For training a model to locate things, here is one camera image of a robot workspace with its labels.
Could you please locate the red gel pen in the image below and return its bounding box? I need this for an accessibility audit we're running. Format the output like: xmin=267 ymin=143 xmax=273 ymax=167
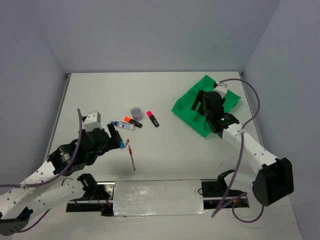
xmin=128 ymin=145 xmax=136 ymax=171

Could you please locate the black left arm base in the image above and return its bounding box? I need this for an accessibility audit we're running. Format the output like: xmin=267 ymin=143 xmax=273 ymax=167
xmin=66 ymin=173 xmax=115 ymax=217

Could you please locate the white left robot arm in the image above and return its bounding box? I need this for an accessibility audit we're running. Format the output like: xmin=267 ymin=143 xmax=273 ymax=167
xmin=0 ymin=124 xmax=122 ymax=236

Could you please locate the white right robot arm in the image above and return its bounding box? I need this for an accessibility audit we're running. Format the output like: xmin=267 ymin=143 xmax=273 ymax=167
xmin=191 ymin=90 xmax=294 ymax=207

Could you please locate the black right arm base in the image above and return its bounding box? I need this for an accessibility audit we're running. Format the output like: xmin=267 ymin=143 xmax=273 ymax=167
xmin=198 ymin=169 xmax=250 ymax=210

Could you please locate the blue-capped black highlighter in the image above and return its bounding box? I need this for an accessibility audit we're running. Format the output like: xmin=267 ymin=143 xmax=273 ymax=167
xmin=120 ymin=141 xmax=125 ymax=149

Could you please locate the clear blue-capped spray bottle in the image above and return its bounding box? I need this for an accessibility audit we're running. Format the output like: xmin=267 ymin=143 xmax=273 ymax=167
xmin=110 ymin=121 xmax=135 ymax=131

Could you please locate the orange-capped black highlighter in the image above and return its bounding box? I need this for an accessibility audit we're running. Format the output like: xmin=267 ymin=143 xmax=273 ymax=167
xmin=124 ymin=116 xmax=143 ymax=128

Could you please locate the green compartment tray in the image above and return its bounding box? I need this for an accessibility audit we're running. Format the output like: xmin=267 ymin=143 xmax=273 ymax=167
xmin=172 ymin=75 xmax=241 ymax=138

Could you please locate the clear jar of paper clips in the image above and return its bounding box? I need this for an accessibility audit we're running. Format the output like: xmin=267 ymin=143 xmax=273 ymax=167
xmin=130 ymin=107 xmax=142 ymax=121

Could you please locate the pink-capped black highlighter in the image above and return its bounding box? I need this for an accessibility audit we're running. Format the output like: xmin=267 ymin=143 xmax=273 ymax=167
xmin=146 ymin=111 xmax=160 ymax=128

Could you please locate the silver tape sheet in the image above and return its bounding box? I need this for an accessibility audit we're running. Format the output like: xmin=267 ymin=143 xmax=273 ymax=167
xmin=113 ymin=179 xmax=206 ymax=217

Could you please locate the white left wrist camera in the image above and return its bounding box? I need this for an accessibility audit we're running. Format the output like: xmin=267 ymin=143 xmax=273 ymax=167
xmin=83 ymin=111 xmax=102 ymax=132

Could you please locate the right aluminium table rail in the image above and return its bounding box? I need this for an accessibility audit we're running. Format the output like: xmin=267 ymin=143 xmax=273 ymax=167
xmin=238 ymin=71 xmax=273 ymax=176

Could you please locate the aluminium table edge rail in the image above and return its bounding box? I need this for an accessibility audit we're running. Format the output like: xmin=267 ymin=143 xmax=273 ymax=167
xmin=44 ymin=73 xmax=72 ymax=163

